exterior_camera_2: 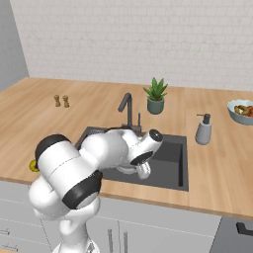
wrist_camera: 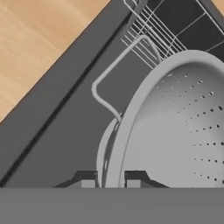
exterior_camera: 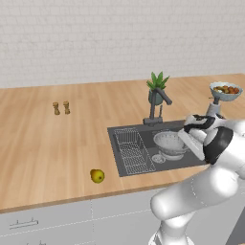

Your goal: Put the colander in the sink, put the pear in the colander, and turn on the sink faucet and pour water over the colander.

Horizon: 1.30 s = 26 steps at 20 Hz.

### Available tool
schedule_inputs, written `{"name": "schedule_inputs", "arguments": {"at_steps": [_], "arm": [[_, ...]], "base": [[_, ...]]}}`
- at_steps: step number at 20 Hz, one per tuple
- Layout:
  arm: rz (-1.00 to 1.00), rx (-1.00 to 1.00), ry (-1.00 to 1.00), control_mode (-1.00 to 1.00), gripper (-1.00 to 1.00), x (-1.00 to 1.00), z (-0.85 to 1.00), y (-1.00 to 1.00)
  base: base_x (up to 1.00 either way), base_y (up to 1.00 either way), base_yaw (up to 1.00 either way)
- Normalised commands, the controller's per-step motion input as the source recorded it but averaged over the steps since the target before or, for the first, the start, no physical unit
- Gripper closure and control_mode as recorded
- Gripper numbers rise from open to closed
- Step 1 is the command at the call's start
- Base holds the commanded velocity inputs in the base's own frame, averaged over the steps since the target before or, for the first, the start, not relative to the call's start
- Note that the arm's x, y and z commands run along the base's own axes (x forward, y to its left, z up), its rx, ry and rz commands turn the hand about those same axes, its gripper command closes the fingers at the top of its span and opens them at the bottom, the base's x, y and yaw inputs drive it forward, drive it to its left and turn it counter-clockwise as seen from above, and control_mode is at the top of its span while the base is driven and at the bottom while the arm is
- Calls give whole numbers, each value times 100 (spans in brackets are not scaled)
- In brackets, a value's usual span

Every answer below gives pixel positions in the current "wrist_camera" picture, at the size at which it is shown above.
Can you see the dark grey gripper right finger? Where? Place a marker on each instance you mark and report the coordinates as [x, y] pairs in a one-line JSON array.
[[137, 178]]

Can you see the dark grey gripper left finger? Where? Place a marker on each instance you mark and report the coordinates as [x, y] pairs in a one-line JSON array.
[[84, 178]]

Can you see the grey metal colander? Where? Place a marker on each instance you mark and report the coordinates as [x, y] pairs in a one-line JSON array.
[[175, 125]]

